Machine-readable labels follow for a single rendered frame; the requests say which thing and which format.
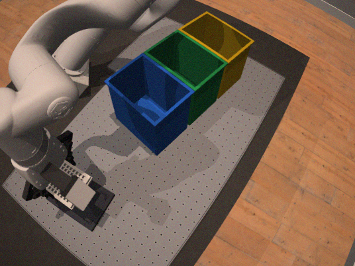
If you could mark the blue open bin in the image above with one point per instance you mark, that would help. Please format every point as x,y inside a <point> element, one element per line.
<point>145,98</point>

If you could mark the yellow open-top bin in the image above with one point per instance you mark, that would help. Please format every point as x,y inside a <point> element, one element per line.
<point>223,40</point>

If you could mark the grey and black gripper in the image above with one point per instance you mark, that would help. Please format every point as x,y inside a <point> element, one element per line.
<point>58,149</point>

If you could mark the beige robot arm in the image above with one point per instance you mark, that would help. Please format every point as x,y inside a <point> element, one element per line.
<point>55,47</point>

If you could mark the green bin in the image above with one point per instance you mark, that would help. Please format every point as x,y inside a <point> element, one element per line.
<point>193,64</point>

